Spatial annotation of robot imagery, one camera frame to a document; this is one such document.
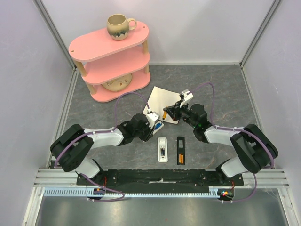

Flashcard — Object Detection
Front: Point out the orange handled screwdriver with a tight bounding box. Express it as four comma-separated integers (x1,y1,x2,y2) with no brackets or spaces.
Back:
162,111,167,121

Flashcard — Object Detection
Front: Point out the slim white remote control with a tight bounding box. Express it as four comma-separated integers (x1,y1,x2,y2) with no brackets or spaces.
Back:
152,121,164,135

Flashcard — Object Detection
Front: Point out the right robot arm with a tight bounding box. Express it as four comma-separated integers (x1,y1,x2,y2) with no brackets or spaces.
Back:
164,104,278,186

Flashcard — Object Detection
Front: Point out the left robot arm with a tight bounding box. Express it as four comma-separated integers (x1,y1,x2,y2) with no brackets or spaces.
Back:
50,112,163,185

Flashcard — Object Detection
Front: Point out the wide white remote control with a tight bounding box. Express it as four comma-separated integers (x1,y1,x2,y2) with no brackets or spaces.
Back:
158,137,168,163

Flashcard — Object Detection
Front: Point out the black remote control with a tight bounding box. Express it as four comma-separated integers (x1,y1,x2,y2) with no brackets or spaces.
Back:
177,137,185,165

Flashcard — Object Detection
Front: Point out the white square plate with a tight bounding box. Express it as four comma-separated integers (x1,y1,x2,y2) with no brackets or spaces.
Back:
147,86,182,120

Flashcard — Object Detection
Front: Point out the pink three-tier shelf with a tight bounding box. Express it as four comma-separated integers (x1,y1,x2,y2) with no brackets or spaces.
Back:
69,21,151,103

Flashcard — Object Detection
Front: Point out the beige ceramic mug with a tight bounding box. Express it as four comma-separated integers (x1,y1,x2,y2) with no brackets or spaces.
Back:
107,14,137,40

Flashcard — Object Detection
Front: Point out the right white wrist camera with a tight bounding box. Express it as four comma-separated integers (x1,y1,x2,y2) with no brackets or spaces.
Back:
180,89,193,108

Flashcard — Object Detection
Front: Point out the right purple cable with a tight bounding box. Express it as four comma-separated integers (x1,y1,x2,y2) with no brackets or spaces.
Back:
189,82,276,203

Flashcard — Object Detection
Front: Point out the purple cable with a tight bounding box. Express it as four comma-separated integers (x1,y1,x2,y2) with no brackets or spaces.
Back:
189,82,276,203
54,91,151,169

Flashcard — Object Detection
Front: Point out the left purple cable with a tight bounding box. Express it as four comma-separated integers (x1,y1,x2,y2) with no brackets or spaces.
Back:
54,91,151,169

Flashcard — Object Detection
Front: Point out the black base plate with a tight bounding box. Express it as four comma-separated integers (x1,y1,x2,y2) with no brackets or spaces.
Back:
92,169,244,186

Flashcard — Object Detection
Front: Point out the slotted cable duct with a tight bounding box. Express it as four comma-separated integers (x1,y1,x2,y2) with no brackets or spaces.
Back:
44,186,233,198

